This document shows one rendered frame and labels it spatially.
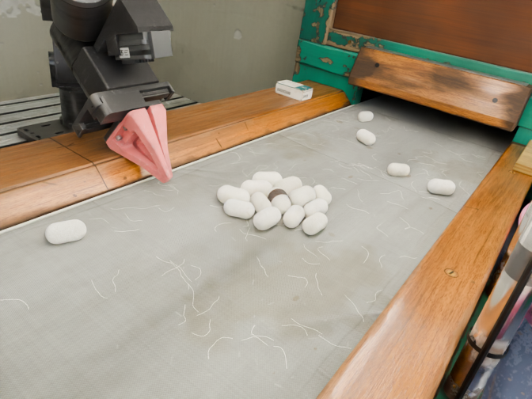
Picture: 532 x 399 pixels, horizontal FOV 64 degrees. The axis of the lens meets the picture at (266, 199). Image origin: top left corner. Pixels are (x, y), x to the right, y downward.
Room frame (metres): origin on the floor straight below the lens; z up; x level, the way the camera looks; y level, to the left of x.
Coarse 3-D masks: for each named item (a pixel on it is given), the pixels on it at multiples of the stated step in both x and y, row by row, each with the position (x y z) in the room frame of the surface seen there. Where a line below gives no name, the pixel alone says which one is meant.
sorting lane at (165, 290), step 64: (320, 128) 0.70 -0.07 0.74; (384, 128) 0.76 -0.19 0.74; (128, 192) 0.40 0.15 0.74; (192, 192) 0.42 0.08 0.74; (384, 192) 0.49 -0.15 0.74; (0, 256) 0.26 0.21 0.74; (64, 256) 0.28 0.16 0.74; (128, 256) 0.29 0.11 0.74; (192, 256) 0.30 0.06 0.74; (256, 256) 0.32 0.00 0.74; (320, 256) 0.33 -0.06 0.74; (384, 256) 0.35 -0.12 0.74; (0, 320) 0.20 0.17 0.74; (64, 320) 0.21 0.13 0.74; (128, 320) 0.22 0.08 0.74; (192, 320) 0.23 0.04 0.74; (256, 320) 0.24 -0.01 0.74; (320, 320) 0.25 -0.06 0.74; (0, 384) 0.16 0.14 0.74; (64, 384) 0.16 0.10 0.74; (128, 384) 0.17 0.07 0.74; (192, 384) 0.18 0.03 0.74; (256, 384) 0.18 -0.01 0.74; (320, 384) 0.19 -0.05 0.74
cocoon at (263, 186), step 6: (246, 180) 0.43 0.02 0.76; (252, 180) 0.43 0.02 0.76; (258, 180) 0.43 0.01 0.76; (264, 180) 0.43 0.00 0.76; (246, 186) 0.42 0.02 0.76; (252, 186) 0.42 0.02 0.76; (258, 186) 0.42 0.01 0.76; (264, 186) 0.43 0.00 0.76; (270, 186) 0.43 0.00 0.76; (252, 192) 0.42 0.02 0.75; (264, 192) 0.42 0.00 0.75
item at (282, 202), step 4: (272, 188) 0.42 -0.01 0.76; (268, 192) 0.42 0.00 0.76; (276, 196) 0.40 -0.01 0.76; (280, 196) 0.40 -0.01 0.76; (284, 196) 0.40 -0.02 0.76; (272, 200) 0.40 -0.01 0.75; (276, 200) 0.40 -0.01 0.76; (280, 200) 0.40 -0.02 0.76; (284, 200) 0.40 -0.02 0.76; (288, 200) 0.40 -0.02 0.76; (272, 204) 0.40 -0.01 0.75; (276, 204) 0.39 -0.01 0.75; (280, 204) 0.39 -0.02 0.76; (284, 204) 0.39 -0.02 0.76; (288, 204) 0.40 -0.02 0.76; (280, 208) 0.39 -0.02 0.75; (284, 208) 0.39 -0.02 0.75; (288, 208) 0.40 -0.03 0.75; (280, 212) 0.39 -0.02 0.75; (284, 212) 0.39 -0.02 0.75
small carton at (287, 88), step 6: (276, 84) 0.79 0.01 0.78; (282, 84) 0.79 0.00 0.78; (288, 84) 0.79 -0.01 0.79; (294, 84) 0.80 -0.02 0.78; (300, 84) 0.80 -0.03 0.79; (276, 90) 0.79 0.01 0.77; (282, 90) 0.79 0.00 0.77; (288, 90) 0.78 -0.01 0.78; (294, 90) 0.77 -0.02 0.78; (300, 90) 0.76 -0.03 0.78; (306, 90) 0.77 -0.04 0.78; (312, 90) 0.79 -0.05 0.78; (288, 96) 0.78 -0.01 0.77; (294, 96) 0.77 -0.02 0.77; (300, 96) 0.76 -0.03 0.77; (306, 96) 0.78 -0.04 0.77
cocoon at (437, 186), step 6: (432, 180) 0.51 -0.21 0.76; (438, 180) 0.51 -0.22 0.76; (444, 180) 0.51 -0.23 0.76; (450, 180) 0.52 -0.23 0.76; (432, 186) 0.51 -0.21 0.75; (438, 186) 0.51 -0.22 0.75; (444, 186) 0.51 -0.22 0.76; (450, 186) 0.51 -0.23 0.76; (432, 192) 0.51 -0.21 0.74; (438, 192) 0.51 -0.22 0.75; (444, 192) 0.51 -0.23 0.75; (450, 192) 0.51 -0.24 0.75
